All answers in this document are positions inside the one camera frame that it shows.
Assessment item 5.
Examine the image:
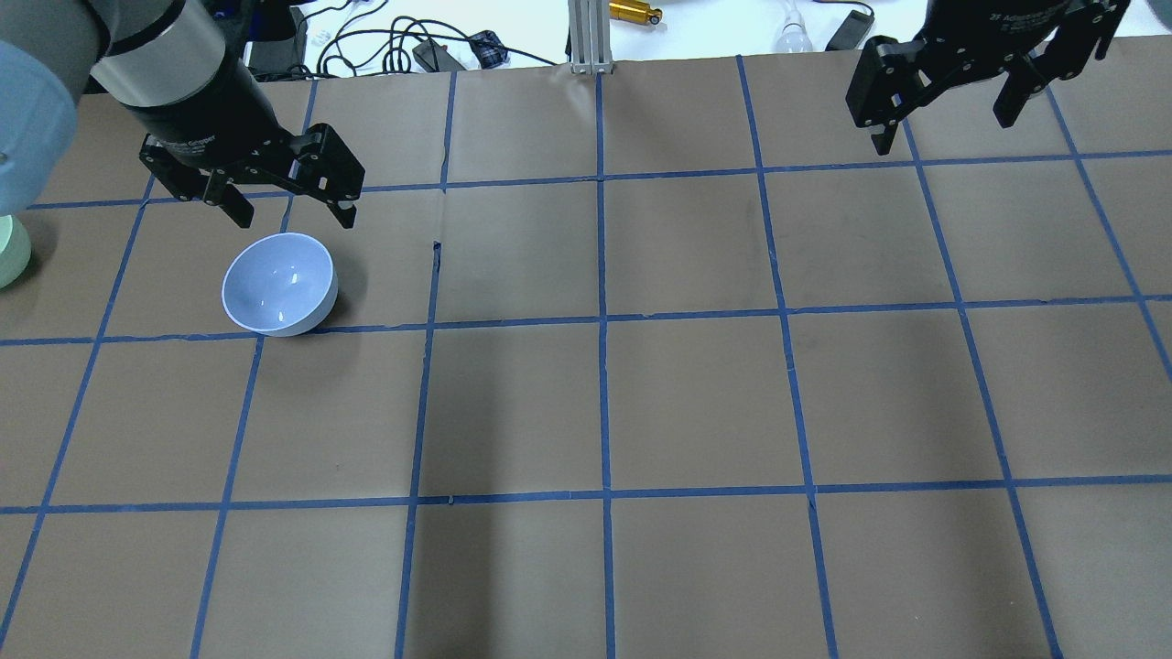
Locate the brass cylinder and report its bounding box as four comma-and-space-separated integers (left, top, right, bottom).
608, 0, 663, 26

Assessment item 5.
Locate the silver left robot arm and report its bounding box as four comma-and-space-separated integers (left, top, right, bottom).
1, 1, 364, 229

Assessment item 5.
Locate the black power brick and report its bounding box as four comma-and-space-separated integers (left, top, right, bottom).
245, 1, 307, 75

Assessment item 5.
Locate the black cable bundle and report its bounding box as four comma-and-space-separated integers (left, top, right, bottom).
316, 0, 559, 79

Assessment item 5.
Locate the aluminium profile post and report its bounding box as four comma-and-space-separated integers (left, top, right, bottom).
568, 0, 614, 75

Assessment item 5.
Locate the black rectangular device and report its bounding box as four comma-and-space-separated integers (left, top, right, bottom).
824, 9, 874, 50

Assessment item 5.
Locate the green bowl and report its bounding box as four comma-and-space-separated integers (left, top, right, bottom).
0, 215, 32, 288

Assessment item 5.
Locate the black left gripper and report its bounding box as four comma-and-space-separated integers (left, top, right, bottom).
125, 56, 364, 230

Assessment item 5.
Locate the black power adapter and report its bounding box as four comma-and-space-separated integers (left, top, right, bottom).
411, 38, 466, 72

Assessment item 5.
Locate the blue bowl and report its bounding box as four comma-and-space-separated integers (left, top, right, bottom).
222, 232, 339, 338

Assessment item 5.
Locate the white light bulb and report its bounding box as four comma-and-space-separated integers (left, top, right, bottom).
774, 1, 815, 54

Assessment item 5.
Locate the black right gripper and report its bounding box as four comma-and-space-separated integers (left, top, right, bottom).
845, 1, 1130, 156

